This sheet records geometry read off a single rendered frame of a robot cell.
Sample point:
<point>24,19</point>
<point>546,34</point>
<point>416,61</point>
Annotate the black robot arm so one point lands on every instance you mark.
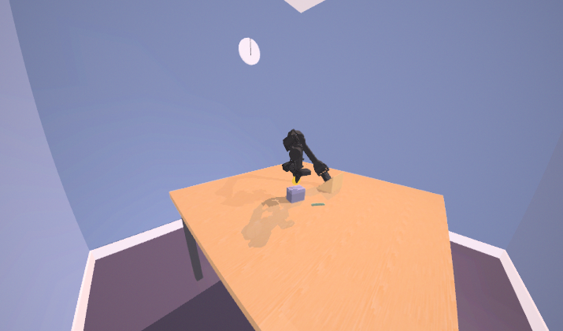
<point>295,142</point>

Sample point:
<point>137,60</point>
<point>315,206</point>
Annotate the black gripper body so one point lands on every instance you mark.
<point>299,170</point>

